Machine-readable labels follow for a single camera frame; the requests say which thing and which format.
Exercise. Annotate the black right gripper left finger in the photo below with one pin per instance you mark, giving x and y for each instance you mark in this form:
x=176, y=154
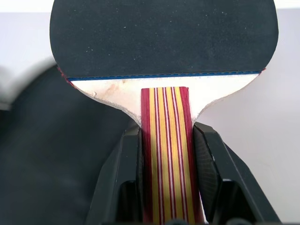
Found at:
x=117, y=173

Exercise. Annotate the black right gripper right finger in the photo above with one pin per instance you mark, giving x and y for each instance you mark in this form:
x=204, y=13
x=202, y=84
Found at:
x=225, y=168

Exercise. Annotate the table tennis paddle black rubber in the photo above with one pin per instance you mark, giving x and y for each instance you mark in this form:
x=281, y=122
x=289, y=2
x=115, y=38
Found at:
x=164, y=37

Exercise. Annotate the black paddle case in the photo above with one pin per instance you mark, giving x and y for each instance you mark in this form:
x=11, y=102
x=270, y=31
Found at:
x=54, y=150

